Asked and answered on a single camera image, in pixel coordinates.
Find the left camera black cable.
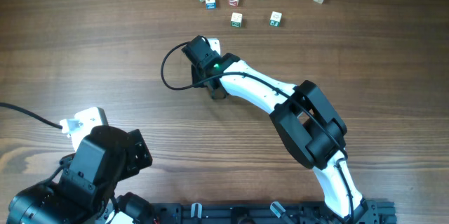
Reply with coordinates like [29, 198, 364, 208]
[0, 102, 64, 130]

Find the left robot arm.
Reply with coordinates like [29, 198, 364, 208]
[6, 126, 154, 223]

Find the white block teal side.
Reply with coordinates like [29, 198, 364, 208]
[269, 11, 282, 27]

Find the baseball block blue side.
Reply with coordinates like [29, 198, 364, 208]
[205, 0, 217, 10]

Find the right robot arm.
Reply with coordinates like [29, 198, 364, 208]
[182, 36, 363, 223]

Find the white block green bottom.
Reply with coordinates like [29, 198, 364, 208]
[231, 13, 243, 27]

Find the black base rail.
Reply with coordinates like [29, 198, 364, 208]
[147, 200, 398, 224]

